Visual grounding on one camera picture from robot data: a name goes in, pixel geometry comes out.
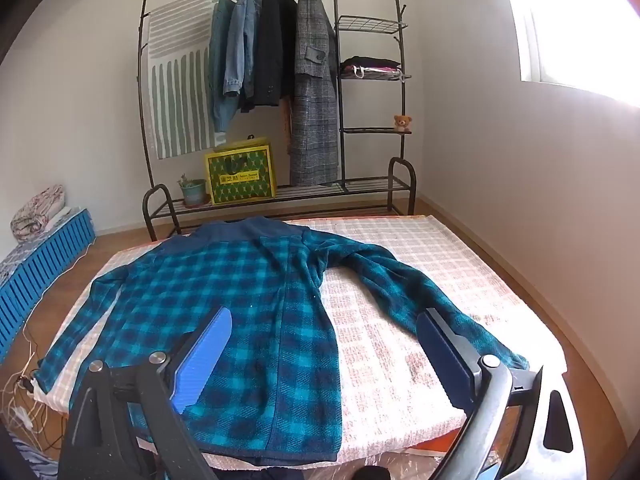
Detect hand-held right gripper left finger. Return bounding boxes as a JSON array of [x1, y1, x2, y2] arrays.
[[57, 307, 233, 480]]

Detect black coat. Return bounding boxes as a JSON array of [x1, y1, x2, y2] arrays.
[[240, 0, 298, 113]]

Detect blue slatted crate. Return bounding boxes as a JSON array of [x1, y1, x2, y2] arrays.
[[0, 207, 97, 361]]

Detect white green striped cloth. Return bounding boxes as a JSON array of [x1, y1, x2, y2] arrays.
[[145, 0, 228, 161]]

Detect orange mattress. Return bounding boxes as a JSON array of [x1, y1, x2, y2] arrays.
[[280, 212, 476, 461]]

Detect blue white striped cloth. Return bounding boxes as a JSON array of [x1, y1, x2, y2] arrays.
[[0, 435, 66, 480]]

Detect teal plaid fleece jacket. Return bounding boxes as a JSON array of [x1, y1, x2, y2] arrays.
[[36, 216, 531, 463]]

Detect yellow green gift bag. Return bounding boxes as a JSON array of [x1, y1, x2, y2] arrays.
[[203, 135, 277, 206]]

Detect small potted plant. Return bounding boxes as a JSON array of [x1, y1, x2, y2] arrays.
[[177, 174, 208, 208]]

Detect floral cloth bundle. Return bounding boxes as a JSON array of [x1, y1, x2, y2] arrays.
[[10, 185, 68, 241]]

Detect denim jacket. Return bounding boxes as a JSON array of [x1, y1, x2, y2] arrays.
[[222, 0, 263, 98]]

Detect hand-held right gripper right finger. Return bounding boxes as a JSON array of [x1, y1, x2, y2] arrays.
[[415, 307, 586, 480]]

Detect pink checked blanket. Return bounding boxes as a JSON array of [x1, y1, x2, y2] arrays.
[[42, 214, 568, 456]]

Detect grey plaid coat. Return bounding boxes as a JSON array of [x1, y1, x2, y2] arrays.
[[287, 0, 343, 187]]

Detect black metal clothes rack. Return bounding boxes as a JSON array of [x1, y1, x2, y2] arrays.
[[136, 0, 418, 243]]

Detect dark navy cloth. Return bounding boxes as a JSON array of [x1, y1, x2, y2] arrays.
[[240, 465, 301, 480]]

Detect white cables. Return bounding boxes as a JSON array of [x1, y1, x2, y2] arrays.
[[0, 330, 56, 441]]

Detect stack of folded clothes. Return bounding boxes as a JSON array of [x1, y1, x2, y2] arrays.
[[340, 56, 403, 81]]

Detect bright window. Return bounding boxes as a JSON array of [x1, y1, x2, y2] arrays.
[[497, 0, 640, 106]]

